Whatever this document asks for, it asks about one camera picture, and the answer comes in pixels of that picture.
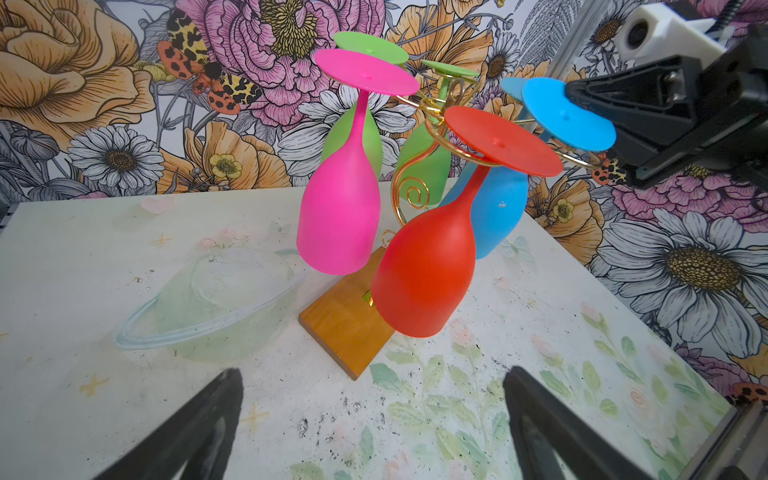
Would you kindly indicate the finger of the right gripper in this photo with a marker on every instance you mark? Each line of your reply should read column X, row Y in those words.
column 652, row 107

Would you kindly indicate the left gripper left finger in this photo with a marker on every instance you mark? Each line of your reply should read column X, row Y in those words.
column 195, row 442

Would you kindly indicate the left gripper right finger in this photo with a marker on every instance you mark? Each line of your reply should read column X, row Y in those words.
column 546, row 433

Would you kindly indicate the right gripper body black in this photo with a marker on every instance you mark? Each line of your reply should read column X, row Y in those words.
column 732, row 109

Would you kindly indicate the blue wine glass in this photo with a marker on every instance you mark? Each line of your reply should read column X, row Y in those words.
column 504, row 204
column 513, row 86

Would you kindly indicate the red wine glass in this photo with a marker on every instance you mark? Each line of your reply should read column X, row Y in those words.
column 428, row 266

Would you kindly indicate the right green wine glass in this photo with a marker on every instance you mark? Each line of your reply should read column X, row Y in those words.
column 423, row 165

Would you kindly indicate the pink wine glass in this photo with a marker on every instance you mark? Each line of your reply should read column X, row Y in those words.
column 341, row 205

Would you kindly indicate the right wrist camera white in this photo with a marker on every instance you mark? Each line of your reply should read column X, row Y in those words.
column 656, row 31

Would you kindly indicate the right aluminium frame post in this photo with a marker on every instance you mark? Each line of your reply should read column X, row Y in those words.
column 591, row 12

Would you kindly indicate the gold wire rack wooden base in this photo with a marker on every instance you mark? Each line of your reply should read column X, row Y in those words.
column 344, row 320

